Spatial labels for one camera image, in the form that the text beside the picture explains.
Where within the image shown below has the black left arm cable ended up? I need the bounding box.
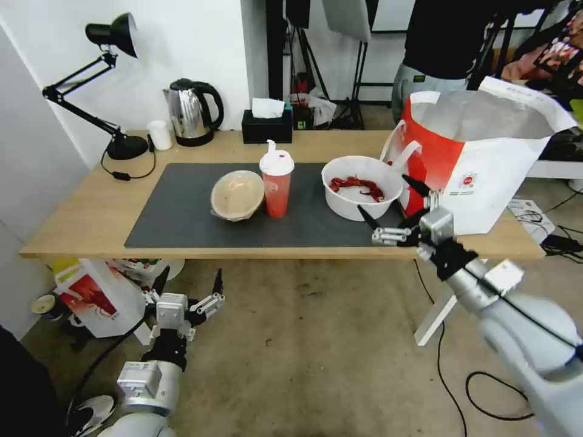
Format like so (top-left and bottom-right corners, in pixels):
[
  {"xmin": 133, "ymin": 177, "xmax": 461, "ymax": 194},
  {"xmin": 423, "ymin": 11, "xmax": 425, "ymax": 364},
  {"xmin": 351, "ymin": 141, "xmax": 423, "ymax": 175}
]
[{"xmin": 67, "ymin": 318, "xmax": 152, "ymax": 427}]

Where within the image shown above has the black tissue box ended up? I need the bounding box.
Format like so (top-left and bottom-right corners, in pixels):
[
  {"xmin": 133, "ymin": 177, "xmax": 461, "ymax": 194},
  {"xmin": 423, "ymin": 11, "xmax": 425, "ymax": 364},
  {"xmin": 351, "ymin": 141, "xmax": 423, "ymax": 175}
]
[{"xmin": 241, "ymin": 98, "xmax": 293, "ymax": 144}]

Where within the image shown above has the beige paper bowl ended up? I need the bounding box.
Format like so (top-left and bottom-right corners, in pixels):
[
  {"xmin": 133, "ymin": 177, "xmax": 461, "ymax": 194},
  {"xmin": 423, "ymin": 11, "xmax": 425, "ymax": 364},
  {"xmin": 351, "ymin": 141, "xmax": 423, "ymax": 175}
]
[{"xmin": 210, "ymin": 169, "xmax": 267, "ymax": 223}]

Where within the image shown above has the red and white takeout bag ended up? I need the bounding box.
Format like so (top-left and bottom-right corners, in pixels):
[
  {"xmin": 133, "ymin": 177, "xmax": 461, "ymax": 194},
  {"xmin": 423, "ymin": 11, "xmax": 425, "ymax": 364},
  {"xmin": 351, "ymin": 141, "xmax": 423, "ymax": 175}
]
[{"xmin": 380, "ymin": 76, "xmax": 579, "ymax": 237}]

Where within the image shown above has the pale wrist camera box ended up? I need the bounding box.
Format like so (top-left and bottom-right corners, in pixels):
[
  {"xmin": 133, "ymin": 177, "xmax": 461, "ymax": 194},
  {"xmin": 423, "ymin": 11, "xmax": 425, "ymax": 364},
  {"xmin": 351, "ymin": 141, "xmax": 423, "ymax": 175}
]
[
  {"xmin": 418, "ymin": 207, "xmax": 456, "ymax": 245},
  {"xmin": 156, "ymin": 293, "xmax": 188, "ymax": 330}
]

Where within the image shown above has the red cup with white lid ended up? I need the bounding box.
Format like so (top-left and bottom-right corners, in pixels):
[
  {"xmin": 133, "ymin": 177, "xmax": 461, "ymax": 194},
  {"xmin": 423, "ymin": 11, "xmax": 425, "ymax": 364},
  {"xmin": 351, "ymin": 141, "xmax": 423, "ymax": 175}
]
[{"xmin": 259, "ymin": 140, "xmax": 295, "ymax": 219}]

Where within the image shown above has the black tripod stand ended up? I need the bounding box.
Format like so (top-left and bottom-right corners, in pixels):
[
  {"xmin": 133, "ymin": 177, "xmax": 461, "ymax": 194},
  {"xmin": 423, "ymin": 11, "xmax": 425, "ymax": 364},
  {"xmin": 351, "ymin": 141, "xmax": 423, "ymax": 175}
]
[{"xmin": 283, "ymin": 0, "xmax": 330, "ymax": 101}]

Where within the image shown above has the black power adapter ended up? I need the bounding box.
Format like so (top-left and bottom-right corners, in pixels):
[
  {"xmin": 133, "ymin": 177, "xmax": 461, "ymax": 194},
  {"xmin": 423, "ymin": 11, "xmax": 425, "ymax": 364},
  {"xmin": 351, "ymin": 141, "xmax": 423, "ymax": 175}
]
[{"xmin": 543, "ymin": 232, "xmax": 583, "ymax": 264}]

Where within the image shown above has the small white cup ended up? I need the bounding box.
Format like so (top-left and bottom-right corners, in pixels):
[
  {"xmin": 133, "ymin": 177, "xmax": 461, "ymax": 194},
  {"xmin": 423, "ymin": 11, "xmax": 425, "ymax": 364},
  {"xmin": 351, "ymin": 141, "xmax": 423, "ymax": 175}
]
[{"xmin": 146, "ymin": 120, "xmax": 174, "ymax": 151}]

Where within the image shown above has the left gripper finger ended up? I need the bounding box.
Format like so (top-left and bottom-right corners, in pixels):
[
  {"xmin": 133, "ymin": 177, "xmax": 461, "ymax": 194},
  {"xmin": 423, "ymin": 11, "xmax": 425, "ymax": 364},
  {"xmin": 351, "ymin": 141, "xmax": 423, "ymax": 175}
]
[
  {"xmin": 142, "ymin": 265, "xmax": 171, "ymax": 305},
  {"xmin": 196, "ymin": 268, "xmax": 227, "ymax": 316}
]

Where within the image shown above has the red white bag with yellow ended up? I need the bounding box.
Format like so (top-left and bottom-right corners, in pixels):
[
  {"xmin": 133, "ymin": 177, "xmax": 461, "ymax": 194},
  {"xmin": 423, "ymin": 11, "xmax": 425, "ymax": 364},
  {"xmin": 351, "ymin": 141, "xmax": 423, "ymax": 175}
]
[{"xmin": 53, "ymin": 258, "xmax": 154, "ymax": 339}]

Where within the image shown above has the white printed paper sheet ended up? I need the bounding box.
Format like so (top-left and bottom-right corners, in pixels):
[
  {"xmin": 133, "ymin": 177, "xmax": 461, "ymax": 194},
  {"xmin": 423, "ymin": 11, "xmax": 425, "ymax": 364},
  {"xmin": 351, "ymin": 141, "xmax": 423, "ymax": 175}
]
[{"xmin": 506, "ymin": 198, "xmax": 556, "ymax": 234}]

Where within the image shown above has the white softbox panel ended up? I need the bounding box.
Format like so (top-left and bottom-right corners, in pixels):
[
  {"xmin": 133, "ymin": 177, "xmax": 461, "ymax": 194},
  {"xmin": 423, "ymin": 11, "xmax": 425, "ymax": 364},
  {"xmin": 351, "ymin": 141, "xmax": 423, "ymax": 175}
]
[{"xmin": 322, "ymin": 0, "xmax": 372, "ymax": 42}]

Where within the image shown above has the person's white shoe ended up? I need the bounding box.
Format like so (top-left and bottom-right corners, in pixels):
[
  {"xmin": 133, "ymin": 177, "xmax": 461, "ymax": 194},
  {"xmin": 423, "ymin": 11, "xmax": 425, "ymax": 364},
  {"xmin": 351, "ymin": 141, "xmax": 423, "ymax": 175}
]
[{"xmin": 68, "ymin": 395, "xmax": 115, "ymax": 436}]

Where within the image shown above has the black desk lamp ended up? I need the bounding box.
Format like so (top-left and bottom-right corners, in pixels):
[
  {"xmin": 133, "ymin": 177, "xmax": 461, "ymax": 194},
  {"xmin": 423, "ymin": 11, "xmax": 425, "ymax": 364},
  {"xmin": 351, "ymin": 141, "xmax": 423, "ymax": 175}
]
[{"xmin": 42, "ymin": 12, "xmax": 151, "ymax": 161}]

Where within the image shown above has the white bowl with red scraps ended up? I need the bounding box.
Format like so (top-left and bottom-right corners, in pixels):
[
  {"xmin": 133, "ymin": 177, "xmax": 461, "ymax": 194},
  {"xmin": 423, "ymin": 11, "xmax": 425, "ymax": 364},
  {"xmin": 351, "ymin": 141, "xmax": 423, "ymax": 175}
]
[{"xmin": 321, "ymin": 155, "xmax": 404, "ymax": 223}]

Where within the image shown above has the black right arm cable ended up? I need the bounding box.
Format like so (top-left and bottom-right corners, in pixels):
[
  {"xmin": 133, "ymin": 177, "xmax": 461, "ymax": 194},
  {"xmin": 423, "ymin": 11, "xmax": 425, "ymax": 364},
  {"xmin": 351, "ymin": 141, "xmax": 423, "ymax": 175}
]
[{"xmin": 460, "ymin": 259, "xmax": 583, "ymax": 363}]

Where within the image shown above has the person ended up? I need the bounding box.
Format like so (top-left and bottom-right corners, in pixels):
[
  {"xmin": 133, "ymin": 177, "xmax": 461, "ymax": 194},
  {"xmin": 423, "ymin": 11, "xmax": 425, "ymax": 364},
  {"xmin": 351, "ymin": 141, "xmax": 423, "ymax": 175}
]
[{"xmin": 391, "ymin": 0, "xmax": 492, "ymax": 112}]

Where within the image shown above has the white table leg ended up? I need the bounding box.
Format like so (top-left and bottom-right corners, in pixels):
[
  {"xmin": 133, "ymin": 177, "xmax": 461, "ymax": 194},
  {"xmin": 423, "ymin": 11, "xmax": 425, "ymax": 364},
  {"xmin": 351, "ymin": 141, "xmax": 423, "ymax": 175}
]
[{"xmin": 414, "ymin": 259, "xmax": 488, "ymax": 347}]

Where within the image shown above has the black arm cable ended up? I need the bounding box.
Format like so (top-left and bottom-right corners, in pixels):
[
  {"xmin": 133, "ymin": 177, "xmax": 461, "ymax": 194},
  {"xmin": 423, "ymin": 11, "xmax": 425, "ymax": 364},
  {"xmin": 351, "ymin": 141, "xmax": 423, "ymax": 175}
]
[
  {"xmin": 460, "ymin": 259, "xmax": 583, "ymax": 363},
  {"xmin": 67, "ymin": 318, "xmax": 152, "ymax": 427}
]

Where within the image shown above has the red plastic bag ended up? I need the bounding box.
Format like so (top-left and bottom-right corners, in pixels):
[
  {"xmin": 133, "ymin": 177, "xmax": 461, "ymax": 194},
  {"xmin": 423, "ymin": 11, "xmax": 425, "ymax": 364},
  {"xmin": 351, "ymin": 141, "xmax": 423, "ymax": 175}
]
[{"xmin": 290, "ymin": 75, "xmax": 339, "ymax": 129}]

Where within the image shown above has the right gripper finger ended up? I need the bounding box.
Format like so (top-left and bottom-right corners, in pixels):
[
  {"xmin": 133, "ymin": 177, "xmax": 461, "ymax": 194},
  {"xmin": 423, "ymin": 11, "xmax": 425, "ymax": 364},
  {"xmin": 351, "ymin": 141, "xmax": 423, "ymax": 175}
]
[
  {"xmin": 401, "ymin": 174, "xmax": 443, "ymax": 211},
  {"xmin": 357, "ymin": 205, "xmax": 409, "ymax": 246}
]

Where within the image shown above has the steel electric kettle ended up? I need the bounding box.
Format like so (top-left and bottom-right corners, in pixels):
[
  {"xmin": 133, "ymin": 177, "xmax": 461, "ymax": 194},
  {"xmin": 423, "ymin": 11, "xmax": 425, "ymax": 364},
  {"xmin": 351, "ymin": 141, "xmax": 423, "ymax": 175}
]
[{"xmin": 163, "ymin": 78, "xmax": 225, "ymax": 147}]

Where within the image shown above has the black floor cable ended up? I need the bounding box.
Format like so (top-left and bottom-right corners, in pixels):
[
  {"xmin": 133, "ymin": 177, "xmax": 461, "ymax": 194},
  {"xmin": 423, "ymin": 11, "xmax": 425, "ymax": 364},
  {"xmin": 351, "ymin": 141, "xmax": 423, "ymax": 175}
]
[{"xmin": 415, "ymin": 259, "xmax": 534, "ymax": 421}]

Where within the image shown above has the dark grey desk mat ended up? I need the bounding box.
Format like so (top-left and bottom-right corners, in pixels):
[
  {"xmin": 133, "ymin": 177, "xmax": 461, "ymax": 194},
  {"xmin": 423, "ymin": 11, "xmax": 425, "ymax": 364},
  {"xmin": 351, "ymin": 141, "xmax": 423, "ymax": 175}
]
[{"xmin": 124, "ymin": 162, "xmax": 422, "ymax": 249}]

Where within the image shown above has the paper cup with dark band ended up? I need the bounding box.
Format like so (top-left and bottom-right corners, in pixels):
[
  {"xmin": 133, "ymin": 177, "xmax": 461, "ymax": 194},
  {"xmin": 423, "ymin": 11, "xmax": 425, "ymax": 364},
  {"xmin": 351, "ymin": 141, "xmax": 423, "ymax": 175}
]
[{"xmin": 30, "ymin": 294, "xmax": 63, "ymax": 322}]

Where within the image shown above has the person's dark leg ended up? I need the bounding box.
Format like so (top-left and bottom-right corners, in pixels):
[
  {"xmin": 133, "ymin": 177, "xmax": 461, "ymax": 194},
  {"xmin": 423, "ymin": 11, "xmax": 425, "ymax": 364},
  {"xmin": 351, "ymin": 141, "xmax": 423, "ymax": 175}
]
[{"xmin": 0, "ymin": 324, "xmax": 63, "ymax": 437}]

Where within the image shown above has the black lamp cable with switch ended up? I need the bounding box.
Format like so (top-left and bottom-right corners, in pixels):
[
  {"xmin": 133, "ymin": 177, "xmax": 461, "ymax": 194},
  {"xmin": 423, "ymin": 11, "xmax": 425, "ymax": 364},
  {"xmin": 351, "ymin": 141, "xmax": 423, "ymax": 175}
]
[{"xmin": 101, "ymin": 144, "xmax": 157, "ymax": 182}]

